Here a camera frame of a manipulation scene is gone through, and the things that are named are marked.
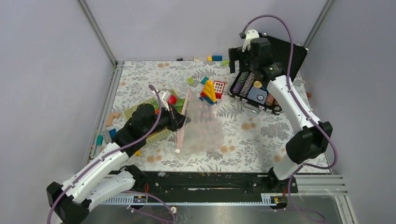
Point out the floral table mat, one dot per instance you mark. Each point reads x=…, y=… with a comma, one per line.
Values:
x=252, y=142

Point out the red toy apple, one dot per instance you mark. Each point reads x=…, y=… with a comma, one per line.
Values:
x=172, y=100

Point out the green toy leaf vegetable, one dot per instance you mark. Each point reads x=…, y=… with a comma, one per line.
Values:
x=179, y=104

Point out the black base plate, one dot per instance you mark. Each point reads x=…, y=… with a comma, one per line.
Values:
x=208, y=187

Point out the clear pink dotted zip bag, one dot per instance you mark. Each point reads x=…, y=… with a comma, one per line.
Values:
x=202, y=130

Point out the tan wooden block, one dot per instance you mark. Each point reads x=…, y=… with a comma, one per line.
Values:
x=111, y=117

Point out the black poker chip case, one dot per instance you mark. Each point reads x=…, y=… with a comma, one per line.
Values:
x=262, y=94

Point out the teal toy block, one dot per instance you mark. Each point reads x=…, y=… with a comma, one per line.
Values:
x=204, y=80

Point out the blue grey block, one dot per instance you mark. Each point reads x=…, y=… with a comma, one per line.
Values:
x=108, y=135

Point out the red white window block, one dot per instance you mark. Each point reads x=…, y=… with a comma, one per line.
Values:
x=219, y=89

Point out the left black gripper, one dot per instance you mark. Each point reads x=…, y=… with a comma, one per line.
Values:
x=177, y=120

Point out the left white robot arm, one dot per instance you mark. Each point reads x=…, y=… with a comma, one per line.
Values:
x=73, y=199

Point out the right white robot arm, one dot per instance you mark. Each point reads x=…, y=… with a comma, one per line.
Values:
x=311, y=135

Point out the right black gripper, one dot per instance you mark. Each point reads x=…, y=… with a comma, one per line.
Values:
x=235, y=54

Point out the green arch block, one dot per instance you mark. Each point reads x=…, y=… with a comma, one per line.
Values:
x=225, y=63

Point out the yellow toy block sailboat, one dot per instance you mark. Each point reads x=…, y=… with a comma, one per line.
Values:
x=208, y=93

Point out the teal block at rail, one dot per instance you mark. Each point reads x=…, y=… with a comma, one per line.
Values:
x=99, y=140

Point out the blue yellow brick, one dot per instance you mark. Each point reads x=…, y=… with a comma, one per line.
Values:
x=215, y=58

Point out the pale green plastic basket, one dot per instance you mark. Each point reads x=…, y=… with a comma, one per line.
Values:
x=155, y=136

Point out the small green toy block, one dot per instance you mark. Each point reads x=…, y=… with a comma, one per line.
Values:
x=190, y=81

